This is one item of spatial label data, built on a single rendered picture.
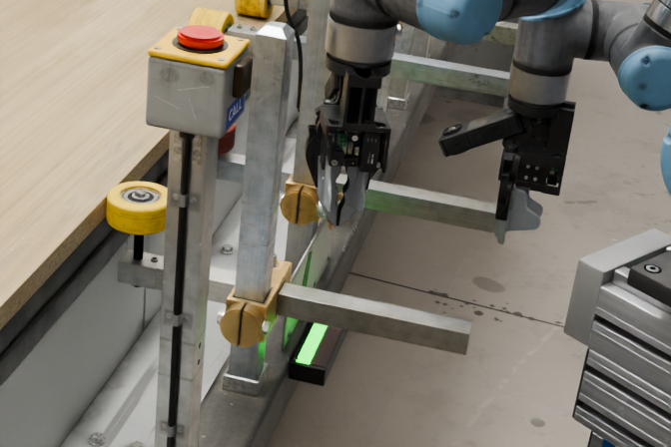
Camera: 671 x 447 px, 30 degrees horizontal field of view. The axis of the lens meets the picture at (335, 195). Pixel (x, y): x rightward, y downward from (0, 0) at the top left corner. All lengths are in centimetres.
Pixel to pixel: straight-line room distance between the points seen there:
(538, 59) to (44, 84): 72
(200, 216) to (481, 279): 222
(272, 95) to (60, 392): 45
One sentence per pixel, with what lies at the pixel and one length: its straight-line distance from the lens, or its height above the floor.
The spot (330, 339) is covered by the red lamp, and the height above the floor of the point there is 70.
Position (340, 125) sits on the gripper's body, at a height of 107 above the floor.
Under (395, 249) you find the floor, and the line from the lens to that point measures 338.
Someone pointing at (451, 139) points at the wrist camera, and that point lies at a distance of 164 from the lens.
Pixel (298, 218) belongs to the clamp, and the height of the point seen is 83.
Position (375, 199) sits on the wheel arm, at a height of 85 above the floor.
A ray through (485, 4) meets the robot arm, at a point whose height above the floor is 124.
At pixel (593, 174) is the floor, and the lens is 406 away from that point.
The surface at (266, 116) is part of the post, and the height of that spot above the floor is 106.
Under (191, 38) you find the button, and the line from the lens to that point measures 107.
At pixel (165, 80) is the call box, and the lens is 107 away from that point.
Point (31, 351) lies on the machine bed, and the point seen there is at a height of 80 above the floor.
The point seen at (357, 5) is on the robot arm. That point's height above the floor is 120.
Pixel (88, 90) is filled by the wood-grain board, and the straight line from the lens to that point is 184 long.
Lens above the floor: 158
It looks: 26 degrees down
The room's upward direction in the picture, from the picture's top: 7 degrees clockwise
